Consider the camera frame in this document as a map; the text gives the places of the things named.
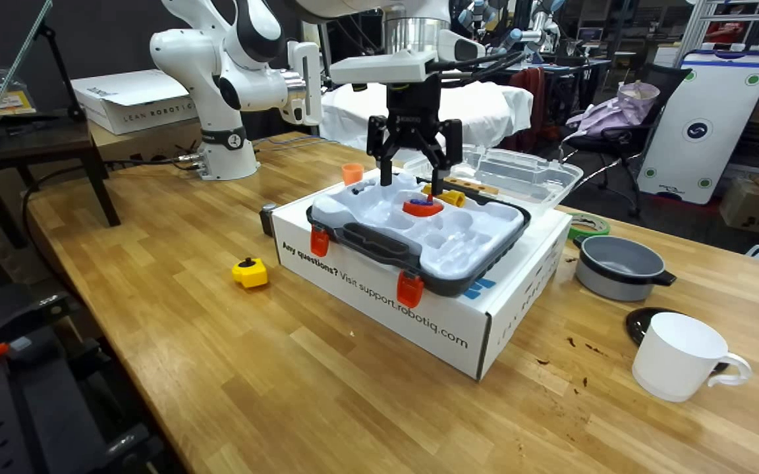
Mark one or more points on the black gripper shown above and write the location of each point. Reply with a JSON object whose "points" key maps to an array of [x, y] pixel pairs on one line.
{"points": [[415, 108]]}

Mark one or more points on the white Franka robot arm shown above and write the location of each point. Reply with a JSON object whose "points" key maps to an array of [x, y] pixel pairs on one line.
{"points": [[223, 81]]}

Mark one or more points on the yellow toy tool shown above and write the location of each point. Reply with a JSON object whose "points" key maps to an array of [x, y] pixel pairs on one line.
{"points": [[453, 195]]}

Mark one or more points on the black white toy toolbox base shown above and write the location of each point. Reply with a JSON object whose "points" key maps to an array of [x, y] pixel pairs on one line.
{"points": [[448, 246]]}

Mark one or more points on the green tape roll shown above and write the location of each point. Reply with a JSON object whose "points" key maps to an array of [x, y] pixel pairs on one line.
{"points": [[592, 228]]}

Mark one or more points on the yellow toy block black circle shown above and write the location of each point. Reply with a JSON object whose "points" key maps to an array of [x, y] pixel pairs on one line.
{"points": [[252, 275]]}

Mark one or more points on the small orange plastic cup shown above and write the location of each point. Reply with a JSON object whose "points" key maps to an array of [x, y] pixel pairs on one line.
{"points": [[352, 173]]}

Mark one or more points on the white cloth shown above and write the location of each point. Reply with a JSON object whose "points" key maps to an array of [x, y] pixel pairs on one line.
{"points": [[486, 108]]}

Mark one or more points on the clear plastic container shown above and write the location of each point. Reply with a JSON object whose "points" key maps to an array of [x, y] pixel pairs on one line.
{"points": [[527, 175]]}

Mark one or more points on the white cardboard box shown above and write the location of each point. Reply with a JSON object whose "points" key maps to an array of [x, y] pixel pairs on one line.
{"points": [[395, 320]]}

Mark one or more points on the purple cloth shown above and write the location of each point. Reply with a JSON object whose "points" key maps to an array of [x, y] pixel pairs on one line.
{"points": [[613, 115]]}

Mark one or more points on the black chair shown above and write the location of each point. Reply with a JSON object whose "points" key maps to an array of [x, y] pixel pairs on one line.
{"points": [[625, 149]]}

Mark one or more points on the grey cooking pot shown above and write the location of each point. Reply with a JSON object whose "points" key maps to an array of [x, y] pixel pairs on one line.
{"points": [[617, 266]]}

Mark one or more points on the black pot lid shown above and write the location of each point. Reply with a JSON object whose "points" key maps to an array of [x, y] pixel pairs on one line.
{"points": [[639, 324]]}

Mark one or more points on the white board with black emblem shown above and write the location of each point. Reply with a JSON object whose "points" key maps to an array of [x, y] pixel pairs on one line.
{"points": [[704, 133]]}

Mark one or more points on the flat white box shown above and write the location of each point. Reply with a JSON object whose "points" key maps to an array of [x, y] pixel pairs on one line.
{"points": [[130, 96]]}

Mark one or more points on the white mug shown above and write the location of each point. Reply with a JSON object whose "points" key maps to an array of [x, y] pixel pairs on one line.
{"points": [[684, 356]]}

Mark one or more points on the brown cardboard box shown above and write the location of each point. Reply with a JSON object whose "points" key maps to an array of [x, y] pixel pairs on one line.
{"points": [[756, 202]]}

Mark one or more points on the black side table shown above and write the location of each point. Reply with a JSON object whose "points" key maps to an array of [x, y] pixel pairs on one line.
{"points": [[28, 146]]}

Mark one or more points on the grey tripod pole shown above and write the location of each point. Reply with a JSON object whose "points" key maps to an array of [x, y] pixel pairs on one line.
{"points": [[0, 81]]}

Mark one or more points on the black perforated cart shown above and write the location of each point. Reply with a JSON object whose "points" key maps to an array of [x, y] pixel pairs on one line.
{"points": [[45, 403]]}

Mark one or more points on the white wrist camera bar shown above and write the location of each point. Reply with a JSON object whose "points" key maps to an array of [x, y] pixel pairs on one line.
{"points": [[380, 70]]}

